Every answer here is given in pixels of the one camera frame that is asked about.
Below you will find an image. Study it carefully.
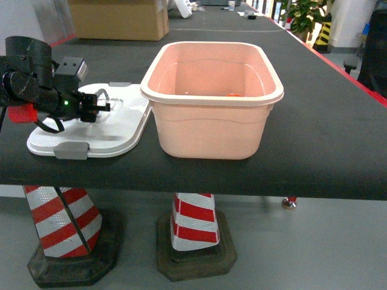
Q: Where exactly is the black office chair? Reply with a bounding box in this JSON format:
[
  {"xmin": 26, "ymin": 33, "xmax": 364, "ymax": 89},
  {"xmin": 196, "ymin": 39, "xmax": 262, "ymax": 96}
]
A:
[{"xmin": 357, "ymin": 9, "xmax": 386, "ymax": 99}]

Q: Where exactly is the red metal frame table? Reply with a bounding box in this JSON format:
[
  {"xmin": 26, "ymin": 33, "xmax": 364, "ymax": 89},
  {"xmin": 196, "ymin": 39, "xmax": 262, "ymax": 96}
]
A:
[{"xmin": 281, "ymin": 196, "xmax": 297, "ymax": 210}]

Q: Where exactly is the black table mat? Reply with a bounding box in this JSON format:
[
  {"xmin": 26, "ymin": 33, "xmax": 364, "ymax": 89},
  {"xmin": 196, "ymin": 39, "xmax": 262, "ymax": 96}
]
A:
[{"xmin": 0, "ymin": 2, "xmax": 387, "ymax": 201}]

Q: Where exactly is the cardboard box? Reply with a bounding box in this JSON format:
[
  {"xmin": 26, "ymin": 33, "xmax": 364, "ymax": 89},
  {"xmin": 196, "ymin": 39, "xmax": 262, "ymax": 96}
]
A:
[{"xmin": 68, "ymin": 1, "xmax": 169, "ymax": 41}]

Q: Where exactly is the left red white cone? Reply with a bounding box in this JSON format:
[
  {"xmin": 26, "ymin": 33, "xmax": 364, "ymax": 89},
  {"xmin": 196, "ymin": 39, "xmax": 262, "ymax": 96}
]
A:
[{"xmin": 24, "ymin": 185, "xmax": 123, "ymax": 288}]

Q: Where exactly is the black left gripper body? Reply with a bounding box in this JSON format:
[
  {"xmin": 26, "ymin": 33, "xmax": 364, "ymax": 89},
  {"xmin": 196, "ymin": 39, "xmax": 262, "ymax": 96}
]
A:
[{"xmin": 36, "ymin": 57, "xmax": 99, "ymax": 123}]

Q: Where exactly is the pink plastic box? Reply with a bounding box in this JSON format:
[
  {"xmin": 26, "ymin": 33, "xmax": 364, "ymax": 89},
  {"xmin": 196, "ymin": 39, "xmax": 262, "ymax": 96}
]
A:
[{"xmin": 140, "ymin": 41, "xmax": 284, "ymax": 160}]

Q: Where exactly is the white box lid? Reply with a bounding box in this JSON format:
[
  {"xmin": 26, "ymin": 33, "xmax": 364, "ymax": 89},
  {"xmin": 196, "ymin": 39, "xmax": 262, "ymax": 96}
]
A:
[{"xmin": 27, "ymin": 82, "xmax": 151, "ymax": 160}]

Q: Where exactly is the right red white cone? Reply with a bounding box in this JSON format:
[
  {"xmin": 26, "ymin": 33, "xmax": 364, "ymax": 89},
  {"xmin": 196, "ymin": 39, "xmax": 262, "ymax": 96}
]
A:
[{"xmin": 157, "ymin": 193, "xmax": 237, "ymax": 282}]

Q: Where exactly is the yellow black striped post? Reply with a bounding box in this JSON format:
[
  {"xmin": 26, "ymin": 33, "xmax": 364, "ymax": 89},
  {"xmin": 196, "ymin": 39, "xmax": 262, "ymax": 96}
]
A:
[{"xmin": 313, "ymin": 21, "xmax": 331, "ymax": 53}]

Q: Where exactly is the green potted plant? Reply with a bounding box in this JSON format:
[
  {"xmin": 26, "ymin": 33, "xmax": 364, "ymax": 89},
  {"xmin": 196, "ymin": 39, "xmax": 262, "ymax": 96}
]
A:
[{"xmin": 281, "ymin": 0, "xmax": 328, "ymax": 34}]

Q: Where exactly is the red white cone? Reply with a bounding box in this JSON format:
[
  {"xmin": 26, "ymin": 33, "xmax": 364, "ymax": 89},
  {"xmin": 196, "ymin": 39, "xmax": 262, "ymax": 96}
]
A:
[
  {"xmin": 24, "ymin": 185, "xmax": 123, "ymax": 288},
  {"xmin": 157, "ymin": 193, "xmax": 237, "ymax": 282}
]

